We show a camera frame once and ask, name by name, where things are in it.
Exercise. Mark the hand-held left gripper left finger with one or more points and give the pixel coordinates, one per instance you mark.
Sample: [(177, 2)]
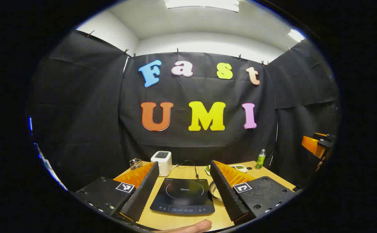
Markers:
[(143, 194)]

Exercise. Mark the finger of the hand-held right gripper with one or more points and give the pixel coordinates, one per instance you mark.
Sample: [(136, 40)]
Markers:
[(321, 135), (313, 146)]

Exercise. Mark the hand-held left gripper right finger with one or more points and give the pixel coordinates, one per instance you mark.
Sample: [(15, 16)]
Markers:
[(228, 194)]

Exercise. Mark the black induction cooktop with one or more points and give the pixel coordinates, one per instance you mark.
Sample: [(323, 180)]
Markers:
[(183, 194)]

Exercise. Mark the white divided food tray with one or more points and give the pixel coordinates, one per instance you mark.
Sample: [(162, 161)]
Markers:
[(239, 168)]

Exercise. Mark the white toaster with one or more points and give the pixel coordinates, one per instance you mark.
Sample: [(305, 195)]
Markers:
[(162, 161)]

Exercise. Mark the green label drink bottle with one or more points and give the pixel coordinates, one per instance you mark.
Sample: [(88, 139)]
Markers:
[(260, 160)]

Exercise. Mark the black backdrop cloth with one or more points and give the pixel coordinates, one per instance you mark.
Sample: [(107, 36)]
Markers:
[(191, 142)]

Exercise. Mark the small ceiling light panel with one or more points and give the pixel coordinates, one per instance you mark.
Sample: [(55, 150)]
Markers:
[(296, 35)]

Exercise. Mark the lit screen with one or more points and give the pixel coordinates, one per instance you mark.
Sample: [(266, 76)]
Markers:
[(30, 123)]

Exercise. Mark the large ceiling light panel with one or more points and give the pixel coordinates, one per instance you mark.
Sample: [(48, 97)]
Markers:
[(201, 4)]

